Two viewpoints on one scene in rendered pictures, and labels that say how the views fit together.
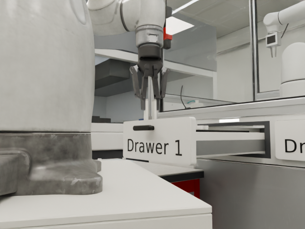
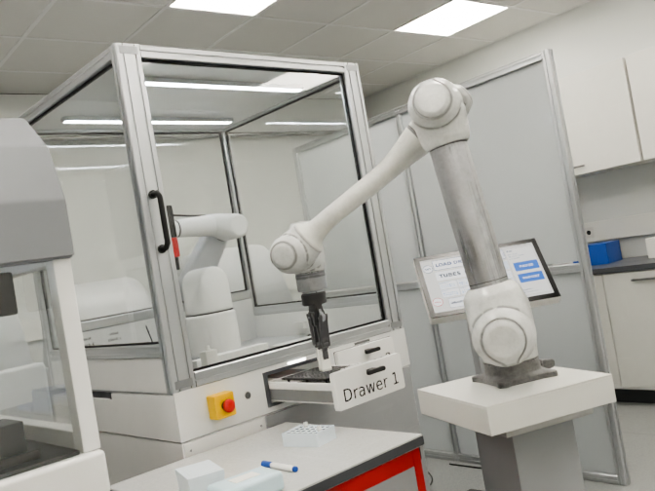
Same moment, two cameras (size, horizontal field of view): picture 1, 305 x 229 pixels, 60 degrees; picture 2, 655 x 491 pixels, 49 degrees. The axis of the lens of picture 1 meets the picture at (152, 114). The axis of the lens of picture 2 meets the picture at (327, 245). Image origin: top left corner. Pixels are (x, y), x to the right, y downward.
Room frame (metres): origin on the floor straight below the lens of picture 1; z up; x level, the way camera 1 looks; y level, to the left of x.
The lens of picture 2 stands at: (0.94, 2.13, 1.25)
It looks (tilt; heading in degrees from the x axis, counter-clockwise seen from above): 1 degrees up; 265
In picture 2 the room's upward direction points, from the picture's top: 10 degrees counter-clockwise
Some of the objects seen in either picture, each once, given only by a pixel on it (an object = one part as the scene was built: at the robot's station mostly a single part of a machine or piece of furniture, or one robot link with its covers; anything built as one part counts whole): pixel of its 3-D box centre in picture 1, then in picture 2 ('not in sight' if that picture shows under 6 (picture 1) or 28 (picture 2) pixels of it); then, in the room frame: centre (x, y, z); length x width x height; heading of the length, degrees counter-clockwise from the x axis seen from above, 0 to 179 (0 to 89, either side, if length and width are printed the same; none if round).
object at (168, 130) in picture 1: (154, 140); (368, 380); (0.71, 0.00, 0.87); 0.29 x 0.02 x 0.11; 38
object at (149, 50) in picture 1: (149, 62); (315, 307); (0.83, 0.01, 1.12); 0.08 x 0.07 x 0.09; 105
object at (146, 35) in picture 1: (149, 39); (311, 283); (0.83, 0.01, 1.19); 0.09 x 0.09 x 0.06
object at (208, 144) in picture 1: (206, 142); (324, 383); (0.84, -0.17, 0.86); 0.40 x 0.26 x 0.06; 128
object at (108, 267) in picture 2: not in sight; (81, 223); (1.56, -0.37, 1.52); 0.87 x 0.01 x 0.86; 128
